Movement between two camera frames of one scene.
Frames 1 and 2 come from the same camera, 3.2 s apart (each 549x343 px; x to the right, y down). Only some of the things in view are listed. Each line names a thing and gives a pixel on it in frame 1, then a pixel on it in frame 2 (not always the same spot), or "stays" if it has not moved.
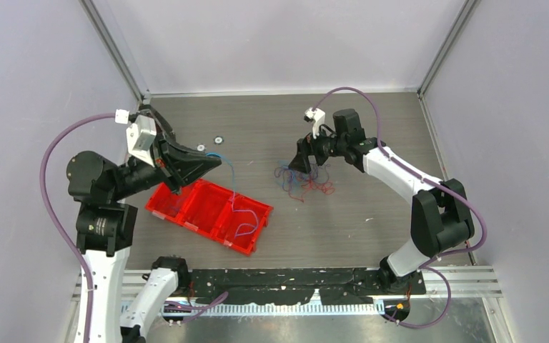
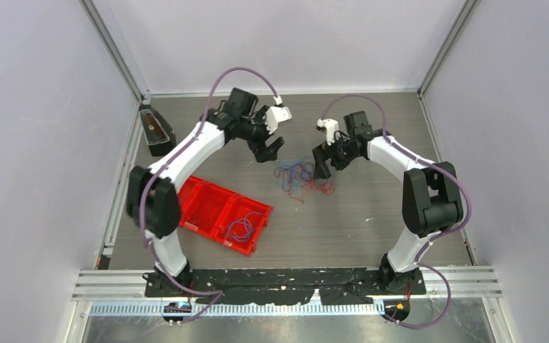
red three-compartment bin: x=234 y=220 stays
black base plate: x=334 y=286 stays
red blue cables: x=297 y=183 stays
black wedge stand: x=162 y=127 stays
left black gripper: x=178 y=164 -> x=264 y=153
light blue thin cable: x=244 y=229 -> x=241 y=229
